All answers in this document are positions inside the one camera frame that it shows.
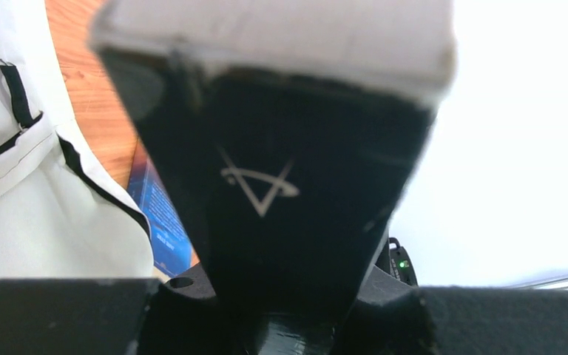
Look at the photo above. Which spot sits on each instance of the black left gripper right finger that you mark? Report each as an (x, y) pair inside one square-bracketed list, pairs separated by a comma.
[(465, 321)]

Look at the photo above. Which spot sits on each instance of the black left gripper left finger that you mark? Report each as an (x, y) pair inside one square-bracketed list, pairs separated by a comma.
[(73, 316)]

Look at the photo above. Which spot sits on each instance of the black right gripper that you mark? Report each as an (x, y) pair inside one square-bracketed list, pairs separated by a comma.
[(284, 184)]

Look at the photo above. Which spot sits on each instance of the beige canvas backpack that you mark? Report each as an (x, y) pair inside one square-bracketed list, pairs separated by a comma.
[(61, 213)]

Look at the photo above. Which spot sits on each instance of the blue cover book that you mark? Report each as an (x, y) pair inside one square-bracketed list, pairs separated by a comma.
[(172, 249)]

